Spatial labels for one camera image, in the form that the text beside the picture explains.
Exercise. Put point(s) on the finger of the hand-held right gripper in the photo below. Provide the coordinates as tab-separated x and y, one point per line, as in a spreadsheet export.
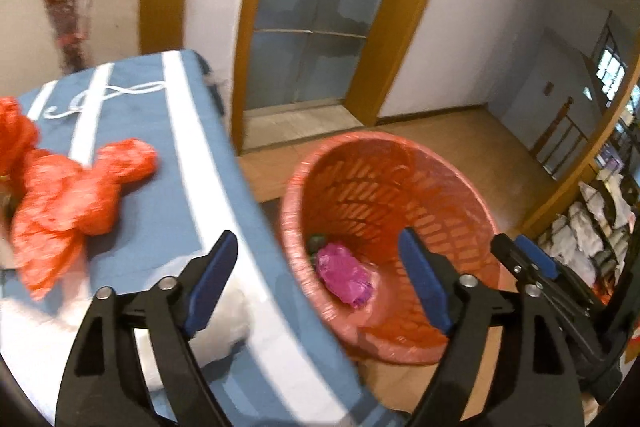
537	254
507	252

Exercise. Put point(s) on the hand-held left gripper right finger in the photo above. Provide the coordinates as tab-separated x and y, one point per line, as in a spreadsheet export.
425	279

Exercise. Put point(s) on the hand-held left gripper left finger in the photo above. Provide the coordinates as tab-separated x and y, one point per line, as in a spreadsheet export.
210	279

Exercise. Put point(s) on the white tissue paper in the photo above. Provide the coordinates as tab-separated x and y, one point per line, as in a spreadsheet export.
225	322

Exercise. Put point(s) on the red plastic waste basket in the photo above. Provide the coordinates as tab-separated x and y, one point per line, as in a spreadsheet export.
360	177

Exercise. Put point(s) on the red plastic bag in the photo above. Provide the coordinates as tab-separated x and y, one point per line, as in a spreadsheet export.
65	202
12	132

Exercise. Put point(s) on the rack with white bags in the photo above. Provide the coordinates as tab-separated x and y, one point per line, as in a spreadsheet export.
590	227

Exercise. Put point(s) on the pink plastic bag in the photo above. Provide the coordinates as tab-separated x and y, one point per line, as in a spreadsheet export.
342	274

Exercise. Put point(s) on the small dark green item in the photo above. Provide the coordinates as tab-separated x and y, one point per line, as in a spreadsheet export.
316	241

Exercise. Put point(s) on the wooden stair railing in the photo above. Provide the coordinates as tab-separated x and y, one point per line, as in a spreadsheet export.
560	132

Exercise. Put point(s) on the blue white striped tablecloth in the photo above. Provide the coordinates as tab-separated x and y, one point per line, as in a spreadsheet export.
150	117

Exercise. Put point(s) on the window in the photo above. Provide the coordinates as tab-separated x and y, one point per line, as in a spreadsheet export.
611	72

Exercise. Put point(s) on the glass vase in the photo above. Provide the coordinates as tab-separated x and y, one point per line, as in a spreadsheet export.
72	52

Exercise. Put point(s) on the frosted glass sliding door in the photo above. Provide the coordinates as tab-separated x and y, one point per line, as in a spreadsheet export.
320	7

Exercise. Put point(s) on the wooden doorway frame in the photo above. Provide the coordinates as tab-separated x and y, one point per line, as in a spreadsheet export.
575	172

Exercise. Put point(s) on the wooden door frame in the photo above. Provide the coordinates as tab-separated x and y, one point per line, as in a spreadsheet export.
400	57

